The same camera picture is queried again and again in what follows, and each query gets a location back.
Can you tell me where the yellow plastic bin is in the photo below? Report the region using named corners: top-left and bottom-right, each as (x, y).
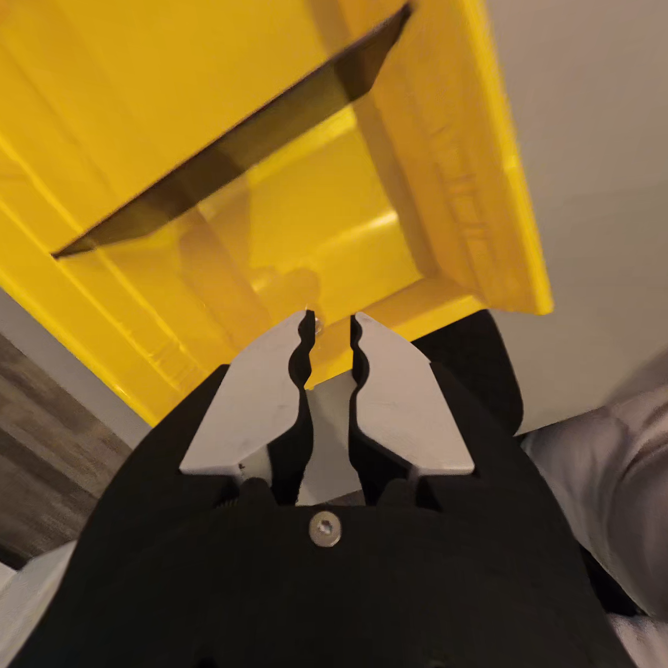
top-left (0, 0), bottom-right (555, 428)

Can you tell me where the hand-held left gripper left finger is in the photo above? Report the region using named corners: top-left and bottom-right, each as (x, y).
top-left (179, 310), bottom-right (317, 479)

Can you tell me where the black quilted wrist rest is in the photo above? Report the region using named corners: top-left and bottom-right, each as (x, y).
top-left (412, 309), bottom-right (524, 436)

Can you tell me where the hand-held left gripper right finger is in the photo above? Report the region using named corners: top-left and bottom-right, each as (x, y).
top-left (349, 312), bottom-right (476, 477)

